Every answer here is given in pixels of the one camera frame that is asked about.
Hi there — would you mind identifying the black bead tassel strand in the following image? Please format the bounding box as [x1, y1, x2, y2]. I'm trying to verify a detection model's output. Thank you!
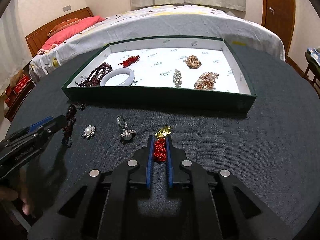
[61, 103, 86, 148]

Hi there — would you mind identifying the silver pearl brooch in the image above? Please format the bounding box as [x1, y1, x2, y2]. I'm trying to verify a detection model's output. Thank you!
[81, 125, 96, 139]

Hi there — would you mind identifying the dark red bead bracelet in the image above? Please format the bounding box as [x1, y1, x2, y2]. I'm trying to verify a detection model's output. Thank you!
[75, 62, 113, 87]

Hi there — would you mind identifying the red knot gold charm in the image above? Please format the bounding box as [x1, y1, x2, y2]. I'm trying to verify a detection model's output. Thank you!
[118, 55, 140, 68]
[153, 126, 171, 162]

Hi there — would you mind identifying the silver pearl ring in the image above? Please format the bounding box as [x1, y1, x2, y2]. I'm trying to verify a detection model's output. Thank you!
[117, 115, 136, 142]

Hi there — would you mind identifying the white jade bangle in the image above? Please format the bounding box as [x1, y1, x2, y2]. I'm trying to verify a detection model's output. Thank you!
[100, 68, 135, 87]

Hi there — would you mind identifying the pink flower tassel brooch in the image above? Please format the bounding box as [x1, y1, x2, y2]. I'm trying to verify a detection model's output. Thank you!
[194, 72, 219, 90]

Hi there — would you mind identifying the silver crystal leaf brooch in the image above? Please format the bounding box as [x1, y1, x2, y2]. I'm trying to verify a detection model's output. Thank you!
[172, 69, 182, 88]

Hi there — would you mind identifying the rose gold flower brooch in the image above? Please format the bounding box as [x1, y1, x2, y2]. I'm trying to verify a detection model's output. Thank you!
[184, 55, 202, 69]

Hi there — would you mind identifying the person's left hand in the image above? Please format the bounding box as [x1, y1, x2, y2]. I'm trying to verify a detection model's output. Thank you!
[1, 168, 34, 216]

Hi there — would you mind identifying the dark wooden nightstand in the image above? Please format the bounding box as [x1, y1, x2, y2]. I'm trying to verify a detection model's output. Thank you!
[4, 80, 35, 122]

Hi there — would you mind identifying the red gift box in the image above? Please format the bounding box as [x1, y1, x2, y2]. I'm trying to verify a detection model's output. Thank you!
[13, 75, 30, 95]

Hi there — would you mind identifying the brown plush toy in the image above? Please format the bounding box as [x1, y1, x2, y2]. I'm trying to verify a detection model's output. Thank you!
[9, 69, 24, 88]

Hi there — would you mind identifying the dark grey tablecloth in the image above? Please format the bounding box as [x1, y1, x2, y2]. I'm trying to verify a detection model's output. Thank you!
[11, 47, 319, 239]

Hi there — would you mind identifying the wooden headboard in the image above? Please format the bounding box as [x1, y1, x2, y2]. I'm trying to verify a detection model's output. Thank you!
[24, 6, 94, 58]

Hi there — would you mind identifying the pink folded quilt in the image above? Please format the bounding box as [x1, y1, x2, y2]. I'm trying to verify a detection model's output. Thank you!
[37, 15, 106, 55]

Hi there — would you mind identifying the orange brown pillow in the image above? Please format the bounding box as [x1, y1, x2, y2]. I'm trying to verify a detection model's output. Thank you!
[47, 18, 81, 37]

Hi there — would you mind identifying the green tray white lining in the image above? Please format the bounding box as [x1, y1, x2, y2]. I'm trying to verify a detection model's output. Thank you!
[62, 35, 257, 115]

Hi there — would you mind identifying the bed with patterned sheet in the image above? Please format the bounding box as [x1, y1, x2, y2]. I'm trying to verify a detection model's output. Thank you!
[29, 5, 285, 83]

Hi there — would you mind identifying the wooden chair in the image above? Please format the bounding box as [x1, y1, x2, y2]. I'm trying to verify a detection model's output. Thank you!
[303, 52, 319, 95]

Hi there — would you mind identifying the pile of clothes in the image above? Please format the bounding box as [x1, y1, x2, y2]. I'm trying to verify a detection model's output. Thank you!
[305, 47, 320, 68]

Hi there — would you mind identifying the brown wooden door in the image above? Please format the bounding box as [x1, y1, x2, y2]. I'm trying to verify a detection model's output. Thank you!
[262, 0, 296, 55]

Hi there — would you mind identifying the wall socket above headboard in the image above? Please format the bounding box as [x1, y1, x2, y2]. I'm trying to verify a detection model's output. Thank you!
[63, 5, 71, 12]

